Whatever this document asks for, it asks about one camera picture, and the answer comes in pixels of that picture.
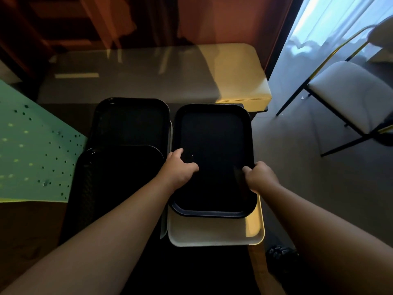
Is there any person's left forearm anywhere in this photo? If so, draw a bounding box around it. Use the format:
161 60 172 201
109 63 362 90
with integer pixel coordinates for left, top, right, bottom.
0 175 176 295

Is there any black tray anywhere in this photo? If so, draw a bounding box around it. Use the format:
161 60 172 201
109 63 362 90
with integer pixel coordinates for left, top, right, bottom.
60 145 165 243
170 103 258 218
87 97 172 151

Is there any person's right forearm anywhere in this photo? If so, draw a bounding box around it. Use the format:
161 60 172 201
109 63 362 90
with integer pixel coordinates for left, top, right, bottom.
261 181 393 295

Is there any pale yellow tray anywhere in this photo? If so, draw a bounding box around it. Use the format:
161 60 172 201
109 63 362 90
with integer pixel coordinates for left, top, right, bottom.
167 195 265 247

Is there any green perforated metal shelf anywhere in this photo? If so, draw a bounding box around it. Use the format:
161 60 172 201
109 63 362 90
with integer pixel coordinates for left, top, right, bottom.
0 78 88 204

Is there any white cushioned metal chair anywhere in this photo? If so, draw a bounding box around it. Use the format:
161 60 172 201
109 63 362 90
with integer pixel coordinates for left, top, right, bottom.
276 15 393 158

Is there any person's dark sneaker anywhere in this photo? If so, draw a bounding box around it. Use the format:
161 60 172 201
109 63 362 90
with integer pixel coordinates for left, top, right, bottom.
265 245 303 283

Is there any person's right hand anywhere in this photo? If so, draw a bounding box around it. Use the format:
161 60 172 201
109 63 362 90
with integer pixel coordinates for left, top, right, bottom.
242 161 282 195

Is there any person's left hand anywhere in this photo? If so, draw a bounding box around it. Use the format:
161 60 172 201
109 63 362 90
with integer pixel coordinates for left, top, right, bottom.
156 148 199 191

